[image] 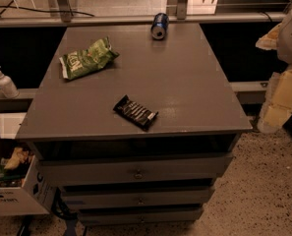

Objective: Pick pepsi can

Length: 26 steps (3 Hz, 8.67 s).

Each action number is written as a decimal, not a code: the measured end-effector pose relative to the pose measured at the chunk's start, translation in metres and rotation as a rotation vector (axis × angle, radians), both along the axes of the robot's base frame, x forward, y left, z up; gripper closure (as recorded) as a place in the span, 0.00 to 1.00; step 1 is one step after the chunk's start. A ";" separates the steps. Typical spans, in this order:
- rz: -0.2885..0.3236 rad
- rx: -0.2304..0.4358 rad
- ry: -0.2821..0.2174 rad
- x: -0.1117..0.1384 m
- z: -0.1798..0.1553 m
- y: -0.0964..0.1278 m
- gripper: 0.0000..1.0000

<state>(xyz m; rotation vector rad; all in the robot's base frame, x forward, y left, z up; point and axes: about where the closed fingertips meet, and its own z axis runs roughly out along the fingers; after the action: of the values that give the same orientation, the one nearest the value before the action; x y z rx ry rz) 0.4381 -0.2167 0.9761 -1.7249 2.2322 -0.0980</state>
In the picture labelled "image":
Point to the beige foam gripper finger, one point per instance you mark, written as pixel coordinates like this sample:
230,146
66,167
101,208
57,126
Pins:
269,40

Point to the blue pepsi can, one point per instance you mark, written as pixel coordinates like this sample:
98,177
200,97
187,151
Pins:
159,26

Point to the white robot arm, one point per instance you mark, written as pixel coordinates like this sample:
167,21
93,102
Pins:
279,39

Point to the black candy bar wrapper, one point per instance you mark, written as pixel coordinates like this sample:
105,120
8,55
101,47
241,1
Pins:
135,113

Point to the grey drawer cabinet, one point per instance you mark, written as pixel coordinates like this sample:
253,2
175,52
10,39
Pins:
144,139

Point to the green chip bag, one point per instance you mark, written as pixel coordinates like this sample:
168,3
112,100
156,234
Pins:
80,63

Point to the white pump bottle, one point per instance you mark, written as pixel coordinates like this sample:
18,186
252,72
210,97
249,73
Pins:
7,86

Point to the white cardboard box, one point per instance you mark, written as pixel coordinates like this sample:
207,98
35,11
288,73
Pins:
23,190

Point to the snack items in box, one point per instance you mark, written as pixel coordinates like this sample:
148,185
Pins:
15,168

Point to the metal railing frame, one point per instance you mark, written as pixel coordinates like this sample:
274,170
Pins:
52,13

